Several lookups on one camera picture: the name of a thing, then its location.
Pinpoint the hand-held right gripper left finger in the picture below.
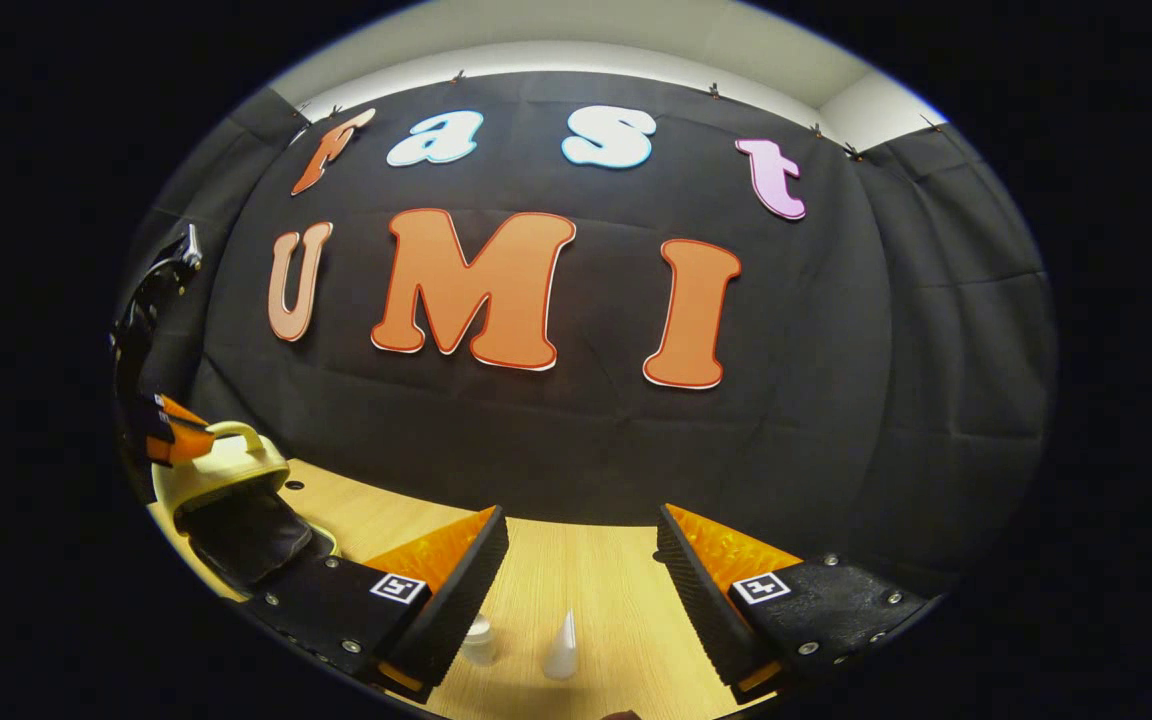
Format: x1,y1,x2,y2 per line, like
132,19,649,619
246,505,510,701

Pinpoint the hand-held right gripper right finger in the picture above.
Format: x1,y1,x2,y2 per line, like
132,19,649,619
656,503,937,701

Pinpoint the white cone-shaped bottle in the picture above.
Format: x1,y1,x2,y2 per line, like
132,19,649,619
543,610,580,681

